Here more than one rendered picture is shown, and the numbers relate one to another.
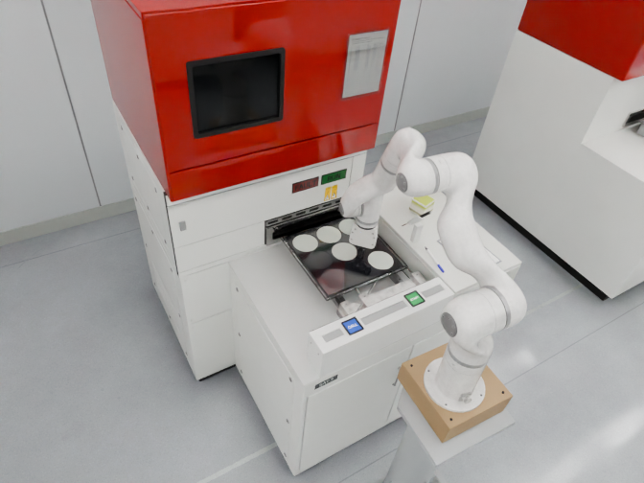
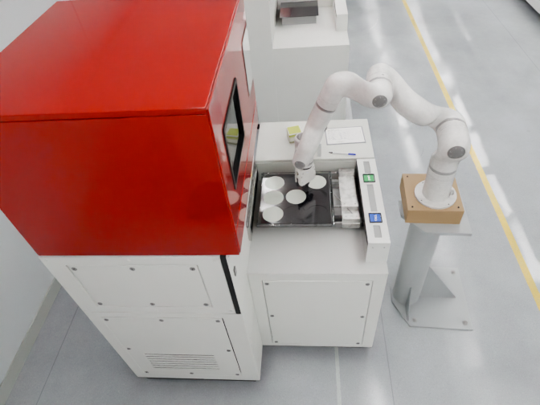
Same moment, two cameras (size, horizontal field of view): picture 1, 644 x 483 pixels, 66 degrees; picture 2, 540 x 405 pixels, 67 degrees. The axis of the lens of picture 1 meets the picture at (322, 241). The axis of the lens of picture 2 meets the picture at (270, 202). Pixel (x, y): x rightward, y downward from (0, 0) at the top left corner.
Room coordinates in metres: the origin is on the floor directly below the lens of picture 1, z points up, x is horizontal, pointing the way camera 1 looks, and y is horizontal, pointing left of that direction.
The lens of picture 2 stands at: (0.55, 1.03, 2.35)
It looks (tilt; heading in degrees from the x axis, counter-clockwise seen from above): 46 degrees down; 313
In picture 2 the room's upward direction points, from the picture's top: 7 degrees counter-clockwise
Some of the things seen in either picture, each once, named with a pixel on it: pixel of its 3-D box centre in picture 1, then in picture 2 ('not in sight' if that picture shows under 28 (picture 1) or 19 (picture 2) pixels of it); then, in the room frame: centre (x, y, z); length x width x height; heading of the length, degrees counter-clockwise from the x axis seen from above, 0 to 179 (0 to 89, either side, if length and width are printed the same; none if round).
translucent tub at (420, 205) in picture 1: (422, 205); (294, 134); (1.65, -0.40, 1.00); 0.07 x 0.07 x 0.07; 50
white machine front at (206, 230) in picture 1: (274, 207); (243, 210); (1.50, 0.20, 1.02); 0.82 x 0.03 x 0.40; 125
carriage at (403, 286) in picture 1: (383, 301); (348, 198); (1.22, -0.25, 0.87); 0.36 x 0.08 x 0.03; 125
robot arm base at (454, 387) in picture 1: (460, 368); (439, 180); (0.87, -0.46, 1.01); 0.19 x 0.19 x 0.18
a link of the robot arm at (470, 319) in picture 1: (470, 328); (450, 149); (0.85, -0.42, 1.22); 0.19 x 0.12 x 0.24; 119
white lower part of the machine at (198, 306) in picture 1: (242, 261); (198, 284); (1.78, 0.39, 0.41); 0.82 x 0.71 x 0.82; 125
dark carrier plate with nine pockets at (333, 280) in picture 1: (342, 251); (295, 197); (1.42, -0.09, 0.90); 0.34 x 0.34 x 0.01; 35
